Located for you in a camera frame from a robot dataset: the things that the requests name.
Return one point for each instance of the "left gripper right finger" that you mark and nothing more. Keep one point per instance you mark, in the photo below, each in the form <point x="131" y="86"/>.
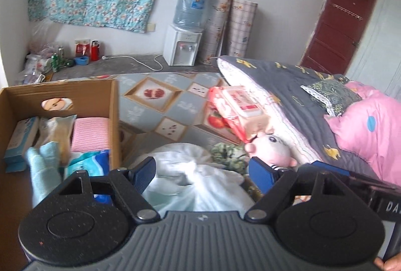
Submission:
<point x="275" y="186"/>

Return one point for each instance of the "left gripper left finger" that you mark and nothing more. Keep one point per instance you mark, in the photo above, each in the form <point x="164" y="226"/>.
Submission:
<point x="128" y="186"/>

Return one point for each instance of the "pink plush doll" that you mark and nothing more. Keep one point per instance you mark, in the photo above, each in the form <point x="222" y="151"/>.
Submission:
<point x="271" y="150"/>

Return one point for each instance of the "teal tissue pack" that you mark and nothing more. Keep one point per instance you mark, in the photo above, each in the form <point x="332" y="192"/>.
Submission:
<point x="96" y="163"/>

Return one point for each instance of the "pink knitted cloth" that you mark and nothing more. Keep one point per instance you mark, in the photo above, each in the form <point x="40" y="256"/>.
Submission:
<point x="90" y="134"/>

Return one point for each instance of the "red white wet wipes pack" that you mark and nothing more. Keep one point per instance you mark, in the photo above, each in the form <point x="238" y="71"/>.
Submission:
<point x="242" y="112"/>

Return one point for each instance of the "light blue towel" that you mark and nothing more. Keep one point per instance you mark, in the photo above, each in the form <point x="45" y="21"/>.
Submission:
<point x="44" y="170"/>

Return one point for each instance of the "beige plastic bag pack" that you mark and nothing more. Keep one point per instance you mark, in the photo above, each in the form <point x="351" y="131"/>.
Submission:
<point x="57" y="129"/>

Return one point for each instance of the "blue tissue box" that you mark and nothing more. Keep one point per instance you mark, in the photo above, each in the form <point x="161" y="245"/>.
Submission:
<point x="22" y="138"/>

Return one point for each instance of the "white fluffy cloth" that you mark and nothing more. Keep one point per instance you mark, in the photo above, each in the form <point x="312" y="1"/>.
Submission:
<point x="187" y="180"/>

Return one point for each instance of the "grey quilt with stars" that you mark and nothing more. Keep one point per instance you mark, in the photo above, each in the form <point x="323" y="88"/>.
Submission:
<point x="295" y="116"/>

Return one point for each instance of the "brown cardboard box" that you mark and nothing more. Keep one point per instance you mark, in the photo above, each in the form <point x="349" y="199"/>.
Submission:
<point x="63" y="101"/>

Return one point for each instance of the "pink blanket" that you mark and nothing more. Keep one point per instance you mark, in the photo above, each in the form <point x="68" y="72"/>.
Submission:
<point x="370" y="129"/>

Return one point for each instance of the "dark floral pillow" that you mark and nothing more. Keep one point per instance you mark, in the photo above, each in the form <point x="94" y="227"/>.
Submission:
<point x="333" y="95"/>

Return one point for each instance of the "blue bowl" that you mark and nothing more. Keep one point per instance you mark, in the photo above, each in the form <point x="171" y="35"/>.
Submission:
<point x="82" y="60"/>

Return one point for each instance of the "red thermos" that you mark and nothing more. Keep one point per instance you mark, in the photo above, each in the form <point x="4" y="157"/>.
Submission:
<point x="94" y="51"/>

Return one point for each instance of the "green bottles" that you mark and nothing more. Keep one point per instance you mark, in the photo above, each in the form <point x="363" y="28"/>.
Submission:
<point x="60" y="61"/>

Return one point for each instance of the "water dispenser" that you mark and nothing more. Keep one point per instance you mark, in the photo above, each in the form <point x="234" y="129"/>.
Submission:
<point x="181" y="47"/>

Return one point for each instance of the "plastic bags pile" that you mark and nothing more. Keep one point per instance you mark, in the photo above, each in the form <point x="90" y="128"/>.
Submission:
<point x="41" y="47"/>

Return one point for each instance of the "rolled floor mat right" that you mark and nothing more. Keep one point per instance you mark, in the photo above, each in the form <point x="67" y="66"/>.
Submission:
<point x="241" y="20"/>

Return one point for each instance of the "rolled floor mat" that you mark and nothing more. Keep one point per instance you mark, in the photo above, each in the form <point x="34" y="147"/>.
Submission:
<point x="241" y="20"/>
<point x="213" y="34"/>

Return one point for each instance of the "blue water jug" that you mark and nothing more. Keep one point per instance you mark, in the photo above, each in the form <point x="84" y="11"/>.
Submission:
<point x="189" y="15"/>

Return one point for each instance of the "rolled floor mat left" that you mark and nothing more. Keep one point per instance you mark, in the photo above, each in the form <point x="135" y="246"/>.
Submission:
<point x="213" y="34"/>

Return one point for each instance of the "dark red door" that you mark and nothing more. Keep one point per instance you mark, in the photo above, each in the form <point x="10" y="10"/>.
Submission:
<point x="337" y="35"/>

